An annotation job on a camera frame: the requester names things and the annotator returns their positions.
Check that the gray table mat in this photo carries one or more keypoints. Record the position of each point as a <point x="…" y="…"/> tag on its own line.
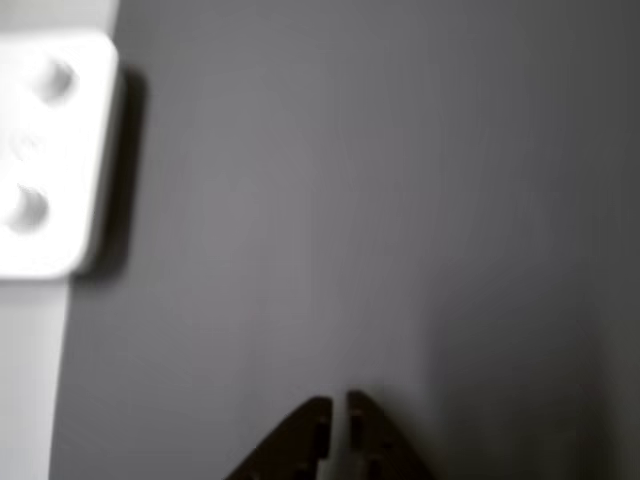
<point x="350" y="200"/>

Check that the white plastic dimpled tray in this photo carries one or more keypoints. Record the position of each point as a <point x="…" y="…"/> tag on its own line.
<point x="50" y="160"/>

